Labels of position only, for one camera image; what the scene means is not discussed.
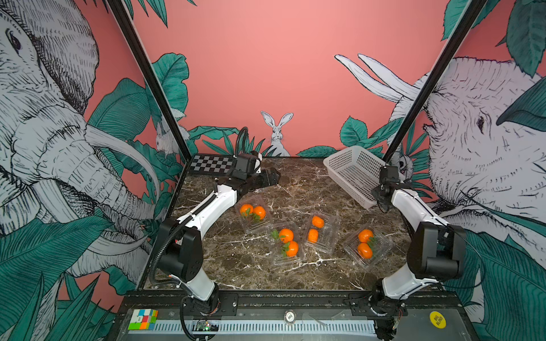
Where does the white perforated plastic basket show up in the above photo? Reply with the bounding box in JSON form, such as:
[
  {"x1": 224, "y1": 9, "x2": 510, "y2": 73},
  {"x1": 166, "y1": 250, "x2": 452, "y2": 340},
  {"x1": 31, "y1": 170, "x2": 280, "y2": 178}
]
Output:
[{"x1": 323, "y1": 146, "x2": 385, "y2": 210}]

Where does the clear clamshell container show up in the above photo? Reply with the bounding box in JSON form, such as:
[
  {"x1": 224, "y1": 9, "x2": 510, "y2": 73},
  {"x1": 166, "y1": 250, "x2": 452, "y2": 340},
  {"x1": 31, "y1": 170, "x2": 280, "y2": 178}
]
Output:
[
  {"x1": 267, "y1": 222, "x2": 306, "y2": 267},
  {"x1": 235, "y1": 195, "x2": 273, "y2": 234},
  {"x1": 304, "y1": 212, "x2": 340, "y2": 255},
  {"x1": 342, "y1": 228, "x2": 393, "y2": 270}
]

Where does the orange container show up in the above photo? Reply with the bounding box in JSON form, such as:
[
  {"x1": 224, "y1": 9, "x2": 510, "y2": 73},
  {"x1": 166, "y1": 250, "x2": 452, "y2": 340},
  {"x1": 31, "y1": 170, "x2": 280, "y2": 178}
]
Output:
[
  {"x1": 283, "y1": 241, "x2": 299, "y2": 257},
  {"x1": 358, "y1": 229, "x2": 374, "y2": 243},
  {"x1": 311, "y1": 215, "x2": 325, "y2": 229},
  {"x1": 307, "y1": 229, "x2": 319, "y2": 244},
  {"x1": 253, "y1": 206, "x2": 267, "y2": 221}
]

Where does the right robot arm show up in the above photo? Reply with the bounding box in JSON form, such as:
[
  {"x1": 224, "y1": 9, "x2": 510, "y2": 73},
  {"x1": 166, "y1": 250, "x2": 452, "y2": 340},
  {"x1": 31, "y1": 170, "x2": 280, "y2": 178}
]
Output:
[{"x1": 369, "y1": 166, "x2": 466, "y2": 311}]

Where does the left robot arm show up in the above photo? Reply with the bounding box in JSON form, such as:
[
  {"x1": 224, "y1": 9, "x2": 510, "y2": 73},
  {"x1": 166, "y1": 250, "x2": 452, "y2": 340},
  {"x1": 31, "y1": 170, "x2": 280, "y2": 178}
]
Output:
[{"x1": 148, "y1": 127, "x2": 281, "y2": 304}]

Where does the orange in left container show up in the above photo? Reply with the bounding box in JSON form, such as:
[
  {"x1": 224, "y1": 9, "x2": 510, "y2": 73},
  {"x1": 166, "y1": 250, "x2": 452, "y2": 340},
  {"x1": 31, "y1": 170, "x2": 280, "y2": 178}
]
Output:
[{"x1": 240, "y1": 204, "x2": 254, "y2": 217}]

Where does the orange in container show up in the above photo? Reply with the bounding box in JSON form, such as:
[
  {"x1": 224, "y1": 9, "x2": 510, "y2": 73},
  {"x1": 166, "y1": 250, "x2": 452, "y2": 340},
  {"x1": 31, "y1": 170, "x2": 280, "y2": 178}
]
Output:
[
  {"x1": 240, "y1": 204, "x2": 254, "y2": 217},
  {"x1": 357, "y1": 243, "x2": 373, "y2": 259}
]

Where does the black white checkerboard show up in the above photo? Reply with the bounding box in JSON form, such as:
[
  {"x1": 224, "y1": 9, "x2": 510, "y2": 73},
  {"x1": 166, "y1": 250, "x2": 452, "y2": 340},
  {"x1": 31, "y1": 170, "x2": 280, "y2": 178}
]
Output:
[{"x1": 189, "y1": 153, "x2": 235, "y2": 177}]

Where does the orange with leaf centre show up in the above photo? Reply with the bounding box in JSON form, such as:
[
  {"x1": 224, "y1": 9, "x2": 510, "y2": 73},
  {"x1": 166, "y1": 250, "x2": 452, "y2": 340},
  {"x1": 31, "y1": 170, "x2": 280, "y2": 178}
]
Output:
[{"x1": 279, "y1": 228, "x2": 294, "y2": 244}]

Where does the orange in right container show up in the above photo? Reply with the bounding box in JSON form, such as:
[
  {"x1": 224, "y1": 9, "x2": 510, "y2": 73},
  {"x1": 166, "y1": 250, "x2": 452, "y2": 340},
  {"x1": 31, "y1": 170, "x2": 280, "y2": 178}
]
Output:
[{"x1": 357, "y1": 243, "x2": 373, "y2": 259}]

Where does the yellow round sticker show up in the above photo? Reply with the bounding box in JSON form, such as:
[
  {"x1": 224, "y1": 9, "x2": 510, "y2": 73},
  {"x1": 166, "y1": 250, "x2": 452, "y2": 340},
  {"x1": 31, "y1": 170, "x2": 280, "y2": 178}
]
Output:
[{"x1": 429, "y1": 311, "x2": 447, "y2": 330}]

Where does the colourful rubik cube front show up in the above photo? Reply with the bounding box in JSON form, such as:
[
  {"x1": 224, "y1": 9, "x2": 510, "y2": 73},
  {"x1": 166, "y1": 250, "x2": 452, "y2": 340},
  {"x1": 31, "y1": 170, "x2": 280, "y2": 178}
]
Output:
[{"x1": 128, "y1": 309, "x2": 159, "y2": 330}]

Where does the right black frame post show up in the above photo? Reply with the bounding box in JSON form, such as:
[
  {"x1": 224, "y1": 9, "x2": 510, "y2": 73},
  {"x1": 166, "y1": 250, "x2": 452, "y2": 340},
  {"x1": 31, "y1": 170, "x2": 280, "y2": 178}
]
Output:
[{"x1": 382, "y1": 0, "x2": 487, "y2": 163}]

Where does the black frame post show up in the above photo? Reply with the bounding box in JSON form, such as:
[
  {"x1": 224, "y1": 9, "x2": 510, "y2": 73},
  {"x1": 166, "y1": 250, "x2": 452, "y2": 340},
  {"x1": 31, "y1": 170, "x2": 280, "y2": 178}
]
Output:
[
  {"x1": 382, "y1": 0, "x2": 487, "y2": 163},
  {"x1": 107, "y1": 0, "x2": 192, "y2": 163}
]

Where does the white slotted cable duct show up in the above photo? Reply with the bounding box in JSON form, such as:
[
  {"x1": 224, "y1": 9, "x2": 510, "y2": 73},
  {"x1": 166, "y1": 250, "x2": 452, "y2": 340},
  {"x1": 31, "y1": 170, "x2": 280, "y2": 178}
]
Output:
[{"x1": 127, "y1": 319, "x2": 376, "y2": 337}]

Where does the black front rail frame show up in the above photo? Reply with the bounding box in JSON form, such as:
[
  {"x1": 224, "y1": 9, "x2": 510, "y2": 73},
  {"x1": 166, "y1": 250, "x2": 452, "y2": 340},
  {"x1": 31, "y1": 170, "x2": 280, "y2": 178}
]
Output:
[{"x1": 107, "y1": 290, "x2": 478, "y2": 340}]

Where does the left black frame post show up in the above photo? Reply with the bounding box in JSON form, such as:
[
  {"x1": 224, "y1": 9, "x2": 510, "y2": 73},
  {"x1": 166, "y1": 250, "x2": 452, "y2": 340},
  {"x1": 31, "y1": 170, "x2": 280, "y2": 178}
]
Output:
[{"x1": 107, "y1": 0, "x2": 192, "y2": 163}]

